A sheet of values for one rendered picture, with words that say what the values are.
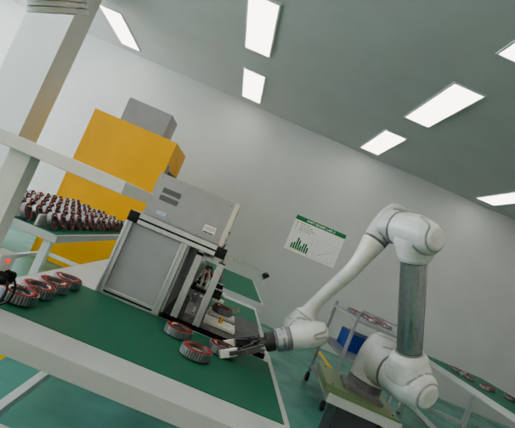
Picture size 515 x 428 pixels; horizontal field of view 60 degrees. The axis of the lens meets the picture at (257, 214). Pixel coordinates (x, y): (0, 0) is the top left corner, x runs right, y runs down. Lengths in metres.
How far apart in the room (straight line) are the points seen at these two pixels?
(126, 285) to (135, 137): 4.01
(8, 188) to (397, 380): 1.50
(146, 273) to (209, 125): 5.87
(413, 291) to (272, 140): 6.05
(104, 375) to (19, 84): 4.91
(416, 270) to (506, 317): 7.14
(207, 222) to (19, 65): 4.24
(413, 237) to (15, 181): 1.28
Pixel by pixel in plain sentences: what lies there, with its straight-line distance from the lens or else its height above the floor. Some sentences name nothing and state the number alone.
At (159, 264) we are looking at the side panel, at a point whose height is 0.95.
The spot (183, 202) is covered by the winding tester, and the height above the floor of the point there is 1.23.
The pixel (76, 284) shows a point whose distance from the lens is 1.85.
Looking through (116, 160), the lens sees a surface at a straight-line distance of 5.84.
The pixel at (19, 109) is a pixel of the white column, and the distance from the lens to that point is 5.79.
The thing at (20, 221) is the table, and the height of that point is 0.75.
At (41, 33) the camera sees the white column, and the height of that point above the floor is 2.42.
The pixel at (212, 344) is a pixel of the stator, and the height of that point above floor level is 0.78.
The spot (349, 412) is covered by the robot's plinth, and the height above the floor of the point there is 0.69.
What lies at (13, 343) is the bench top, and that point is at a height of 0.73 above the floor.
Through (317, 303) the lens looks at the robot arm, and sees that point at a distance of 1.93.
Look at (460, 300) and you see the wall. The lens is 8.44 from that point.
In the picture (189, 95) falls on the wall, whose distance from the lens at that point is 7.82.
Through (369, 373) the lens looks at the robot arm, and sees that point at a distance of 2.05.
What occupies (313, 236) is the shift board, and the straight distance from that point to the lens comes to 7.55.
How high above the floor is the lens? 1.19
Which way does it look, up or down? 3 degrees up
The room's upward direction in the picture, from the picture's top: 23 degrees clockwise
